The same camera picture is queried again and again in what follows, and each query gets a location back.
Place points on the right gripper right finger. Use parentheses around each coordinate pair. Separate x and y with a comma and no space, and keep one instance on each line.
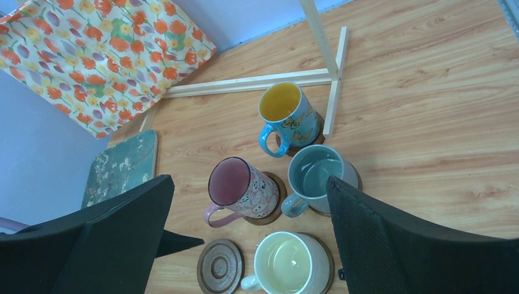
(384,249)

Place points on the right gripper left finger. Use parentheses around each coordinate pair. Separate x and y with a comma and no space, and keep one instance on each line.
(108,247)

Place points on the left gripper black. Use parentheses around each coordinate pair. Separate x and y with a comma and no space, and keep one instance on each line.
(171,243)

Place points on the pink mug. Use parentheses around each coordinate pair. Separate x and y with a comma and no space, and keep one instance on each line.
(239,190)

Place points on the cream mug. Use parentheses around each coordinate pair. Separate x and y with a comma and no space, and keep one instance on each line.
(287,262)

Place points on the grey mug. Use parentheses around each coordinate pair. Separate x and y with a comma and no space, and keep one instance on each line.
(308,173)

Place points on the blue mug yellow inside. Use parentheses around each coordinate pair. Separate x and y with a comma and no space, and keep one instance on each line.
(287,112)

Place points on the floral grey tray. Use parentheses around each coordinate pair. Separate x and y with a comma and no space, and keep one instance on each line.
(121,167)

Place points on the floral orange fabric bag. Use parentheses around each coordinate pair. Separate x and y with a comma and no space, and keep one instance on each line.
(101,63)

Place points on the wooden rack frame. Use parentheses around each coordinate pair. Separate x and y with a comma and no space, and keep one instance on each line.
(331,74)

